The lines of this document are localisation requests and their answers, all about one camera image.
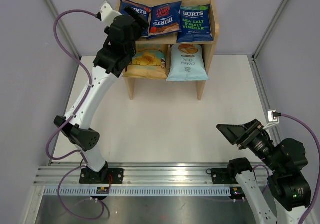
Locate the white slotted cable duct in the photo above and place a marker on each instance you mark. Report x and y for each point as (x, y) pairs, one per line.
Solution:
(138, 191)

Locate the tan kettle cooked chips bag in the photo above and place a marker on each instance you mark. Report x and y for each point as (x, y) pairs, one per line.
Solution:
(149, 62)

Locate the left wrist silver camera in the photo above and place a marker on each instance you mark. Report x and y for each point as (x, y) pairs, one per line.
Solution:
(107, 14)

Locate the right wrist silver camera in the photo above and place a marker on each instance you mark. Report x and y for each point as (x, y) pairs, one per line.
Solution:
(273, 118)

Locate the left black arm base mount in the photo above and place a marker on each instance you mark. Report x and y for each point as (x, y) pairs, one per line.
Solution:
(112, 175)

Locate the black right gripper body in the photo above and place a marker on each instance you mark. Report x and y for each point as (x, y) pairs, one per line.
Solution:
(260, 144)

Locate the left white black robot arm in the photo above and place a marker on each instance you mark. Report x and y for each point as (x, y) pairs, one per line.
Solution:
(75, 124)

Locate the blue Burts sea salt bag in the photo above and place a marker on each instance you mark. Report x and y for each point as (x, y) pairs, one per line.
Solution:
(195, 23)

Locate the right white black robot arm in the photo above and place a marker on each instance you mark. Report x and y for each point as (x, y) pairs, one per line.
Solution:
(288, 186)

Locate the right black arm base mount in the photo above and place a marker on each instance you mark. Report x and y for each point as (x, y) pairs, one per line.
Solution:
(222, 176)

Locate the wooden two-tier shelf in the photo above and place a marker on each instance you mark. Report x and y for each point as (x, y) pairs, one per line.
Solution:
(208, 50)

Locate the aluminium rail frame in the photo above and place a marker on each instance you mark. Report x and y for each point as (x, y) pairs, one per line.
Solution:
(140, 174)

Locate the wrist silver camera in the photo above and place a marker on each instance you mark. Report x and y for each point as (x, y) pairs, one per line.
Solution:
(273, 118)
(107, 14)

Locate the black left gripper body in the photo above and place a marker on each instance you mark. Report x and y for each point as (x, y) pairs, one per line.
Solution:
(137, 31)

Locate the light blue cassava chips bag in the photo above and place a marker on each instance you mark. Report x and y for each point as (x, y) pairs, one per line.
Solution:
(187, 63)

